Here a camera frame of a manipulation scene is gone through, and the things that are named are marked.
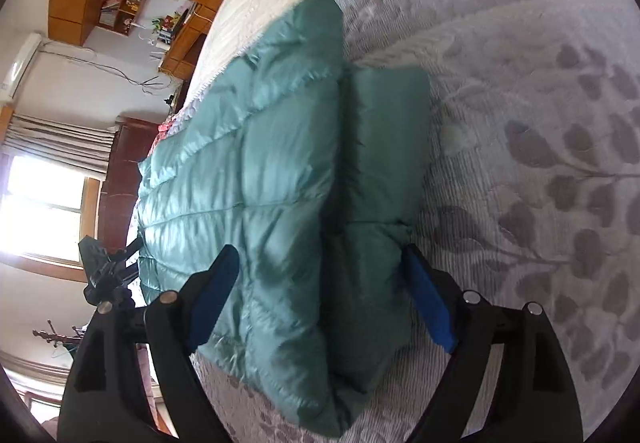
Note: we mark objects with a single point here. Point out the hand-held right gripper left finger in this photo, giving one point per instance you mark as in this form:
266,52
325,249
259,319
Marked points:
215,303

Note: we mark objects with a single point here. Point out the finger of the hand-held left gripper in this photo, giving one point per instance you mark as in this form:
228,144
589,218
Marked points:
126,253
127,273

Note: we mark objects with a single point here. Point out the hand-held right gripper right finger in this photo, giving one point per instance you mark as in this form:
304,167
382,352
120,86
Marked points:
430,303

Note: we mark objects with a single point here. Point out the green quilted down jacket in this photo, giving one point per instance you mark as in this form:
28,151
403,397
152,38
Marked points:
260,173

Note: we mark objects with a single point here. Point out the wooden framed window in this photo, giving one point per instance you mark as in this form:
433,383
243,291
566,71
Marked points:
91,203

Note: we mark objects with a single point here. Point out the wooden coat rack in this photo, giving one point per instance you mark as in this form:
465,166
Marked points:
50,335

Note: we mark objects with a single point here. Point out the dark red wooden headboard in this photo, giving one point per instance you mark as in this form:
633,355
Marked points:
120,173

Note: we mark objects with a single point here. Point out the pink red cloth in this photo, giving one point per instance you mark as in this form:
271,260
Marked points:
165,129

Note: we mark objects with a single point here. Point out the striped curtain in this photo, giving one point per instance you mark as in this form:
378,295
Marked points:
50,143

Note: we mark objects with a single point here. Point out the wooden desk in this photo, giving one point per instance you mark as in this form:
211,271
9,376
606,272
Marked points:
185,48

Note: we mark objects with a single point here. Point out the white air conditioner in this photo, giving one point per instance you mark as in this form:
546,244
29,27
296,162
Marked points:
22,65

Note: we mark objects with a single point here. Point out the clutter on desk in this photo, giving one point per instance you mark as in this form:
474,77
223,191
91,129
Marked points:
167,25

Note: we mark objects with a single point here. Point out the grey floral quilt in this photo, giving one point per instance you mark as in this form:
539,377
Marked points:
525,73

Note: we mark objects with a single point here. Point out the row of books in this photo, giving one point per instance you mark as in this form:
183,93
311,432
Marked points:
122,3

